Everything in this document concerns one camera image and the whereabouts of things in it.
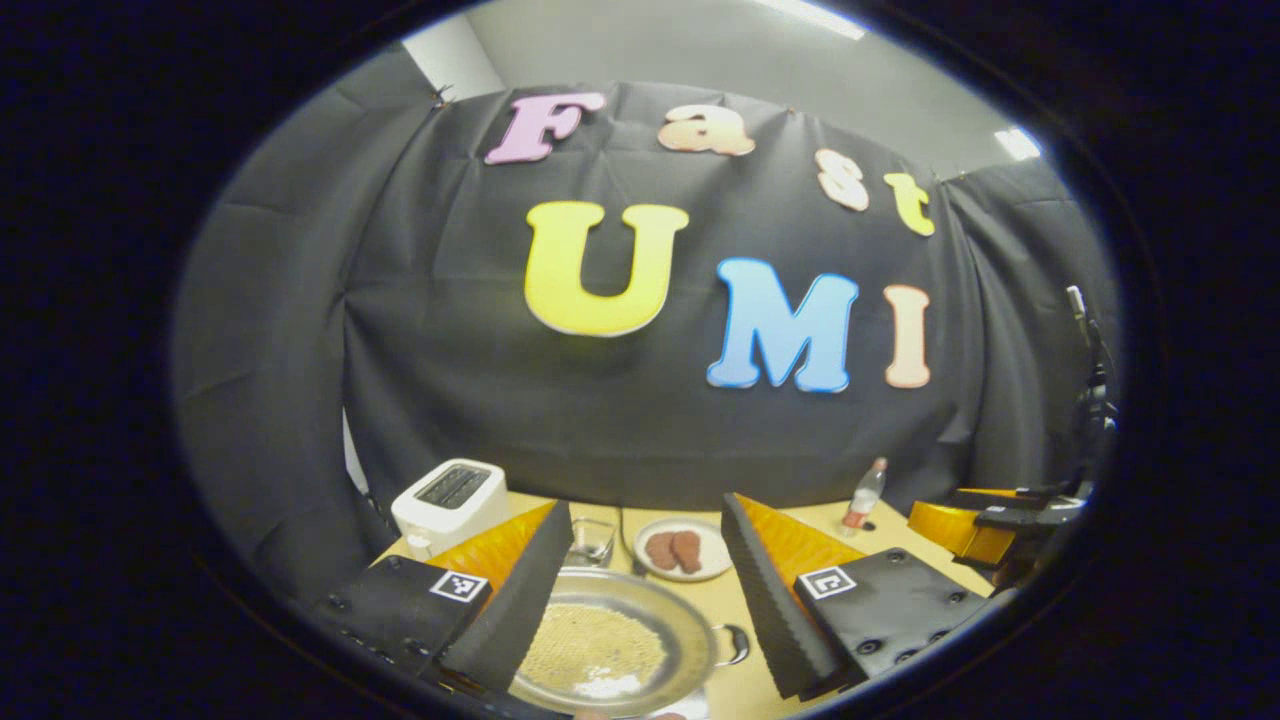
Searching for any stainless steel pot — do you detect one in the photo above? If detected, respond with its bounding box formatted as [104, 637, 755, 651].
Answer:
[508, 566, 751, 719]

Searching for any black power cable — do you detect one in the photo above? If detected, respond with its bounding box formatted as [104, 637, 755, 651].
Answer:
[616, 507, 646, 576]

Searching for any white toaster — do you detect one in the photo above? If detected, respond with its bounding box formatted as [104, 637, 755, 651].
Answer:
[390, 458, 509, 561]

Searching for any black stand with cables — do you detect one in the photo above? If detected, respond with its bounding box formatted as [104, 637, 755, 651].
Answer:
[1065, 285, 1119, 481]

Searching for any pile of soybeans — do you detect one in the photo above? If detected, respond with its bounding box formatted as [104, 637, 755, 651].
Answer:
[520, 600, 669, 693]

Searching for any round white plate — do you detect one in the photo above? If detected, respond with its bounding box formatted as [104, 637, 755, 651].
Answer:
[633, 517, 734, 583]

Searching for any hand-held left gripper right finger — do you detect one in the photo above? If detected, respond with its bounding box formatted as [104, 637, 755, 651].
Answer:
[720, 490, 996, 701]

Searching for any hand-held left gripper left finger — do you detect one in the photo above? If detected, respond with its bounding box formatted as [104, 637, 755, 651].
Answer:
[310, 500, 576, 693]

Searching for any clear plastic water bottle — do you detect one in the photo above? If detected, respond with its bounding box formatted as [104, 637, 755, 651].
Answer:
[842, 457, 889, 531]

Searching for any wire mesh basket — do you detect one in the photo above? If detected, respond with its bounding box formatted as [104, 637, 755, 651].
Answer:
[570, 517, 618, 569]

